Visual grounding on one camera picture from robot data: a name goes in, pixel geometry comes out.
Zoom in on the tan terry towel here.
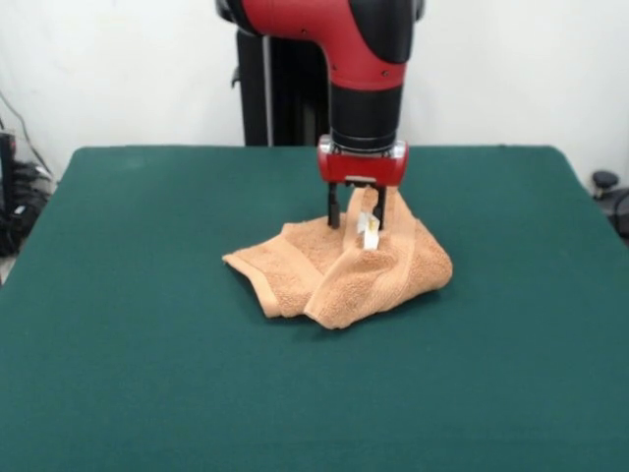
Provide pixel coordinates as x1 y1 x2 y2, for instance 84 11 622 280
221 187 454 331

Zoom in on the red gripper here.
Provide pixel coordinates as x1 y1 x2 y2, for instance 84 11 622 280
316 136 410 232

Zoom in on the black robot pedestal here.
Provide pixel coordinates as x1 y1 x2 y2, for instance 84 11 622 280
230 27 340 148

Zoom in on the black box device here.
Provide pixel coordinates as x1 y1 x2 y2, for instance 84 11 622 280
0 131 19 256

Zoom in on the black cable bundle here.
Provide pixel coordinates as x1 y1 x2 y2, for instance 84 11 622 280
9 160 56 250

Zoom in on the dark green table cloth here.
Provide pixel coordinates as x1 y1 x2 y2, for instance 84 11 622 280
0 145 629 472

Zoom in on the black round caster foot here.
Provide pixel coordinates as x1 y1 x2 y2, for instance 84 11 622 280
591 169 629 247

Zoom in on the grey wall cable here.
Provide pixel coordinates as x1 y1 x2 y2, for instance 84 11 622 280
0 90 55 179

